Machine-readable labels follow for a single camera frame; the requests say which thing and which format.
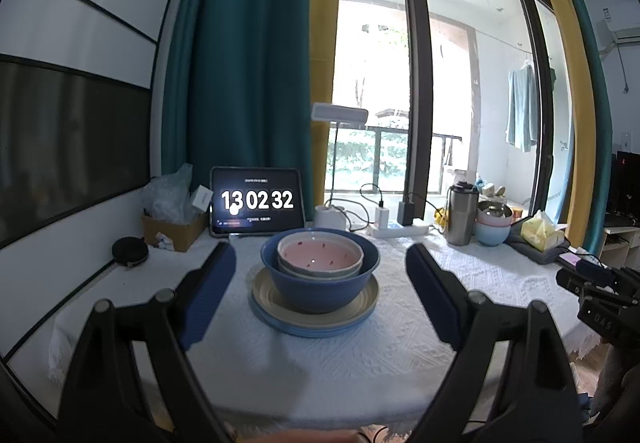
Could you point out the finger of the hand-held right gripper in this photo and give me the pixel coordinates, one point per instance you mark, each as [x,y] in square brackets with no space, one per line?
[580,283]
[595,267]

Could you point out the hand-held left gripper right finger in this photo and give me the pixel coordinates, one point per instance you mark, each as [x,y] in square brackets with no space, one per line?
[430,293]

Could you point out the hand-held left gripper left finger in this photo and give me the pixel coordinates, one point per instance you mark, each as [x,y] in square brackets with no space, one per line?
[210,293]

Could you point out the beige ribbed plate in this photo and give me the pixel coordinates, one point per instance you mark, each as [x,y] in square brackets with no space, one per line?
[265,298]

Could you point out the blue ribbed bowl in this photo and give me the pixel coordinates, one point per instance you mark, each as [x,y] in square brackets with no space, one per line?
[315,295]

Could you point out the beige and blue plate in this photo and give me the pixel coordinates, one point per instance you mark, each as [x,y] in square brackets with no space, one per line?
[310,330]

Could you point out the pale green bowl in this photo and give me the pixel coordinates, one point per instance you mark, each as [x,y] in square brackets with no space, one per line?
[320,274]

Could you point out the white bowl with pink inside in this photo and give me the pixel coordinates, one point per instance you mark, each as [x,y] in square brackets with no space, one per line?
[320,253]

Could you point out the light wooden cabinet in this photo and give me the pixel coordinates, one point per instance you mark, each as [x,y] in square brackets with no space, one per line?
[620,240]

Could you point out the dark grey cloth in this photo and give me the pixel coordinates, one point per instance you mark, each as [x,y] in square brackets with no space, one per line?
[530,254]

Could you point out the yellow tissue pack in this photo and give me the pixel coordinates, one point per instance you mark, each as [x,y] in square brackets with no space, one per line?
[540,233]

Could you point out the cardboard box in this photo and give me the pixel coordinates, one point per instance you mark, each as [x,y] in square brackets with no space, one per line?
[175,235]

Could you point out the white power strip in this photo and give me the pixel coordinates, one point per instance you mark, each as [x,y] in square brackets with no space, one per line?
[400,230]

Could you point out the person's grey clothing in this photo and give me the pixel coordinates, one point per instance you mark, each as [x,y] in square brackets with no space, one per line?
[615,388]

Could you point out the steel tumbler with dark lid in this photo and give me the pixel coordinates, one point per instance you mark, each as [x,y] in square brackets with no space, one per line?
[460,218]

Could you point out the black charger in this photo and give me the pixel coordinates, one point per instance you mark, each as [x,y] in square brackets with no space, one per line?
[405,213]

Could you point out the small light blue bowl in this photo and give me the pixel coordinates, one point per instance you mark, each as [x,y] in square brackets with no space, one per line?
[492,235]

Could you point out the small pink bowl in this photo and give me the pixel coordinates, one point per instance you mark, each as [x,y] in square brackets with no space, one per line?
[481,223]

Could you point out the white charger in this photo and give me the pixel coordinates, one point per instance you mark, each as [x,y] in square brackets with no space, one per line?
[382,218]

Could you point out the black round pouch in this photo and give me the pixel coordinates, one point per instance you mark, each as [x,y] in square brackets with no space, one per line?
[130,250]

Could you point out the small white box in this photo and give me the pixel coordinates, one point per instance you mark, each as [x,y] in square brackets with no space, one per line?
[201,199]

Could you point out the black monitor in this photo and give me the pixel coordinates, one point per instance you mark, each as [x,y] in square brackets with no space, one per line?
[627,178]

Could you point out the orange tin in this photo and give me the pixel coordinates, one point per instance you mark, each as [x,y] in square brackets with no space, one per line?
[516,212]

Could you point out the steel bowl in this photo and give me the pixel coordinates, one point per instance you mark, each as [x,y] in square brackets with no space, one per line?
[495,212]

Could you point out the tablet with clock display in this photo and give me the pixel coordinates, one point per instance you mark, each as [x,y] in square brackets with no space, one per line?
[257,200]

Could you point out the clear plastic bag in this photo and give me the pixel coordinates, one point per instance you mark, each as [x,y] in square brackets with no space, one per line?
[165,198]

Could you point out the white textured tablecloth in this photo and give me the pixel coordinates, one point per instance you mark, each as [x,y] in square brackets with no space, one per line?
[320,373]

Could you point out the teal curtain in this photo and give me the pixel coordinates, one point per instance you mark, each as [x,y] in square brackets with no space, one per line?
[597,123]
[240,48]

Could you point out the balcony railing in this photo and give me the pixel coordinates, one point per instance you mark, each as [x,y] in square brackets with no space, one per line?
[400,139]

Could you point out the hanging light blue garment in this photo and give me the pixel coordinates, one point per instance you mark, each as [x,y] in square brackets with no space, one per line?
[522,113]

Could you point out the yellow curtain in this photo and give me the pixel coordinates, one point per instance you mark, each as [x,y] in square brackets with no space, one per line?
[570,98]
[324,23]

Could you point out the hanging green garment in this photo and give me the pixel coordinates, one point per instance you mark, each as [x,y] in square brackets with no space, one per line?
[552,79]

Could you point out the white desk lamp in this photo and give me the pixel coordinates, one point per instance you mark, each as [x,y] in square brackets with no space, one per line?
[340,114]

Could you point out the white air conditioner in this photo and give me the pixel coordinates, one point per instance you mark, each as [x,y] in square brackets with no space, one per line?
[625,23]

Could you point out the dark window frame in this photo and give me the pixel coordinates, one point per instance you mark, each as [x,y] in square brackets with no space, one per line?
[417,73]

